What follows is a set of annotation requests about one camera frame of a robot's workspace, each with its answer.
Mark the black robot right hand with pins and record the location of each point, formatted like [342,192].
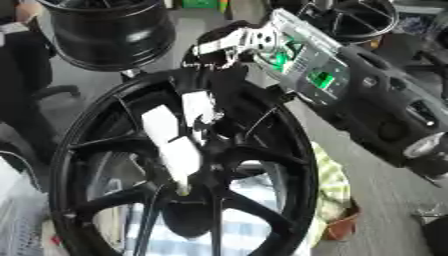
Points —
[228,83]

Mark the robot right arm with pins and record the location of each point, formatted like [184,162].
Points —
[373,100]

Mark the white pin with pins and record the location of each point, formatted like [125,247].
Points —
[182,156]

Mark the black wheel rim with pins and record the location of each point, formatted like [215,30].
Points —
[111,33]

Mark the black spoked wheel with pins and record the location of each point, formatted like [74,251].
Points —
[357,35]
[188,218]

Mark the green box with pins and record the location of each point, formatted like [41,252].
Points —
[200,3]

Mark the brown cardboard box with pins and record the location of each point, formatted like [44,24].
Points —
[344,226]

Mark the person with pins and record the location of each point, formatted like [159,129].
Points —
[20,66]

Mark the white plastic bag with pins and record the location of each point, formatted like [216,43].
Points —
[20,213]

